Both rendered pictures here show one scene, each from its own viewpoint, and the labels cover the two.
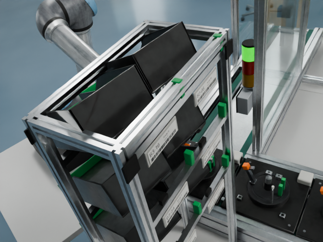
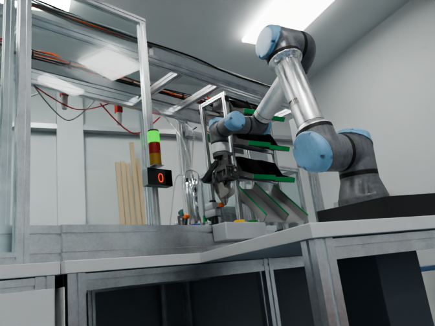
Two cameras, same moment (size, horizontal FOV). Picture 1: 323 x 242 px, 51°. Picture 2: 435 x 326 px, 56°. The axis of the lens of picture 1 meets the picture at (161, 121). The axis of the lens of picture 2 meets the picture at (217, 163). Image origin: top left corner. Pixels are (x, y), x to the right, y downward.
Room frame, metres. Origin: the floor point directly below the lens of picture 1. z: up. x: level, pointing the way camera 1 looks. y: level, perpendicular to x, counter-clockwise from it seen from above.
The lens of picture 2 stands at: (2.55, 0.09, 0.78)
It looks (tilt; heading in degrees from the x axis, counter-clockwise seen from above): 16 degrees up; 186
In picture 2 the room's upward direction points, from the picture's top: 7 degrees counter-clockwise
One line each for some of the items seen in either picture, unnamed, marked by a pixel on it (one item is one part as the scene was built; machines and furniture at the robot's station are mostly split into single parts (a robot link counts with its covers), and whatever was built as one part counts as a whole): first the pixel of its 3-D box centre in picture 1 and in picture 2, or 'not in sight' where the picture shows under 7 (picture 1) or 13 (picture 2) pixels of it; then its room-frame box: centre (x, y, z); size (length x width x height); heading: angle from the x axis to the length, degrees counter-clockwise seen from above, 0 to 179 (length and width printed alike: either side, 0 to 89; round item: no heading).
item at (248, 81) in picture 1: (249, 77); (155, 160); (0.93, -0.32, 1.29); 0.05 x 0.05 x 0.05
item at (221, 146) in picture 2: not in sight; (221, 149); (0.91, -0.04, 1.29); 0.08 x 0.08 x 0.05
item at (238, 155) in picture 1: (235, 158); not in sight; (0.87, -0.25, 0.97); 0.05 x 0.05 x 0.04; 51
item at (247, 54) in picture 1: (249, 51); (153, 137); (0.93, -0.32, 1.39); 0.05 x 0.05 x 0.05
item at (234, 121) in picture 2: not in sight; (234, 123); (0.98, 0.03, 1.37); 0.11 x 0.11 x 0.08; 37
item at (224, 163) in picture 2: not in sight; (224, 167); (0.92, -0.04, 1.21); 0.09 x 0.08 x 0.12; 51
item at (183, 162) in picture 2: not in sight; (186, 176); (-0.45, -0.44, 1.56); 0.09 x 0.04 x 1.39; 141
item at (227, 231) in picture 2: not in sight; (240, 231); (1.06, 0.00, 0.93); 0.21 x 0.07 x 0.06; 141
